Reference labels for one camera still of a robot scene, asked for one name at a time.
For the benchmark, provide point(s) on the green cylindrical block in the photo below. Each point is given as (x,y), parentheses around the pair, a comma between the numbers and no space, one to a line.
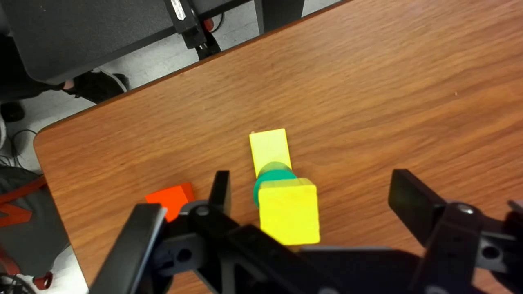
(270,177)

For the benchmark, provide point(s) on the red wedge block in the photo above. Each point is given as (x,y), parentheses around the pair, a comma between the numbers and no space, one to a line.
(174,198)

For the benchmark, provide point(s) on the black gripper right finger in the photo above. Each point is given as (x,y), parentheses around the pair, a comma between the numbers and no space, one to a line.
(452,239)

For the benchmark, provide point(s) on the black floor foot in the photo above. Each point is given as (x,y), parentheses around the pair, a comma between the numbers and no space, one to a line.
(99,87)

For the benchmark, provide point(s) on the yellow flat rectangular block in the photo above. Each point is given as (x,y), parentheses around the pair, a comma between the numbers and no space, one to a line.
(270,147)

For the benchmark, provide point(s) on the yellow wooden cube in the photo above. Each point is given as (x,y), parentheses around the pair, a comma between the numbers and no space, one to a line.
(288,213)

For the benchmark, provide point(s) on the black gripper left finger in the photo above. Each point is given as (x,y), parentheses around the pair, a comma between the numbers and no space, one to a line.
(132,245)

